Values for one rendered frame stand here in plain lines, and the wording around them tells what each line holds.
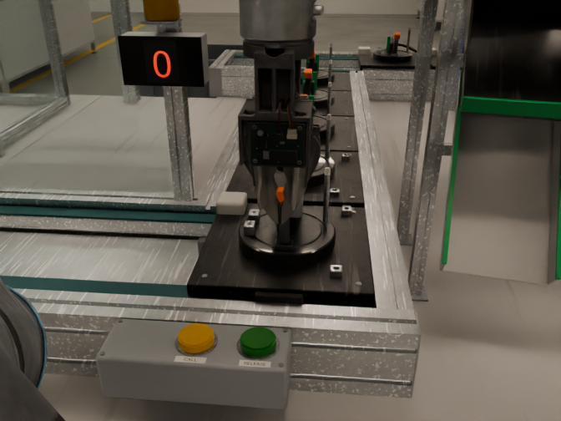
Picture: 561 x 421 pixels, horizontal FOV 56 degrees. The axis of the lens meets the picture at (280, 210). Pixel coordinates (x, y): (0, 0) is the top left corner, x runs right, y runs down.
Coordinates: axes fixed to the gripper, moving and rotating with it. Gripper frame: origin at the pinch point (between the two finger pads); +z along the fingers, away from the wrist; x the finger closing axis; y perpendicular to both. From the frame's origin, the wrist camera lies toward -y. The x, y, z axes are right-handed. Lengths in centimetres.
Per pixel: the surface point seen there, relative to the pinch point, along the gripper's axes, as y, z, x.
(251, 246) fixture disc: -5.3, 8.5, -4.4
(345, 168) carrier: -38.9, 10.4, 9.0
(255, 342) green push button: 11.9, 10.2, -1.7
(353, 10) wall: -1067, 101, 49
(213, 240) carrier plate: -9.8, 10.4, -10.8
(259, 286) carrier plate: 1.1, 10.4, -2.6
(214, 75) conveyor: -127, 14, -35
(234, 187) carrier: -28.2, 10.4, -10.8
